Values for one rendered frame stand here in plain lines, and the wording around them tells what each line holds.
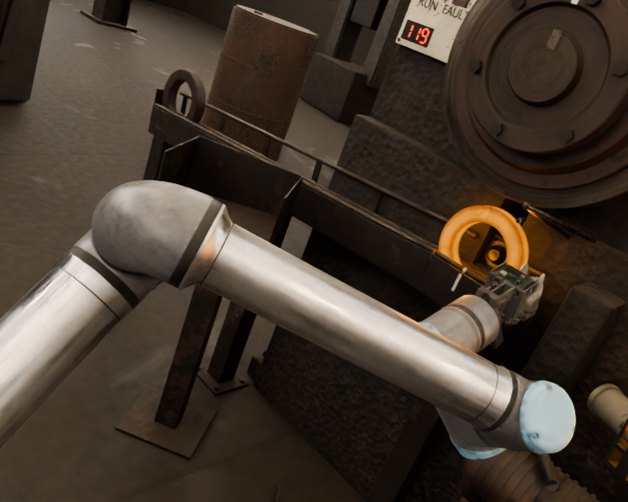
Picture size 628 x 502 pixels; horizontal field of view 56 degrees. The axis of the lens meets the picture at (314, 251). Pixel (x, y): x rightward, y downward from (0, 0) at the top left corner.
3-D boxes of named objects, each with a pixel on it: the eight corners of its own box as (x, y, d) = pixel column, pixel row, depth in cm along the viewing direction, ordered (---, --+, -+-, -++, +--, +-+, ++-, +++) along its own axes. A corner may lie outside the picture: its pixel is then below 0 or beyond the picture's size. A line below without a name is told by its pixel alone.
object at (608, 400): (608, 415, 102) (624, 386, 100) (645, 450, 94) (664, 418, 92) (580, 410, 100) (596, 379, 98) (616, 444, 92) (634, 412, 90)
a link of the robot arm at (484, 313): (476, 364, 98) (431, 331, 104) (492, 351, 101) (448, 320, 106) (491, 324, 93) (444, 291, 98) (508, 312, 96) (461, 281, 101)
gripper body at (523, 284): (543, 281, 103) (505, 308, 96) (527, 318, 108) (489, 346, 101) (505, 259, 107) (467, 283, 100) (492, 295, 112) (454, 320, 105)
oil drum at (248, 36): (245, 133, 456) (281, 16, 423) (295, 165, 423) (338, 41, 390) (180, 125, 412) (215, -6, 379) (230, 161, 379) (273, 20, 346)
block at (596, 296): (531, 376, 122) (590, 278, 113) (566, 401, 118) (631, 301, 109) (509, 389, 114) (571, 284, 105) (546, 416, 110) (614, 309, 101)
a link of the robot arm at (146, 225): (123, 131, 66) (595, 390, 78) (121, 171, 78) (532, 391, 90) (67, 218, 62) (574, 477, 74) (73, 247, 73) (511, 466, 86)
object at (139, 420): (132, 377, 165) (198, 134, 139) (218, 412, 165) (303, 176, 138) (94, 421, 147) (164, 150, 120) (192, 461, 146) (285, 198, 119)
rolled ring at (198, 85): (202, 77, 175) (211, 79, 178) (168, 62, 186) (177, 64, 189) (189, 137, 181) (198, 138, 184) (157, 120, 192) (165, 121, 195)
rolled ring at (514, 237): (538, 233, 111) (545, 233, 114) (461, 190, 122) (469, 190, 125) (494, 315, 118) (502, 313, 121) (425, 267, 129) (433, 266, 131)
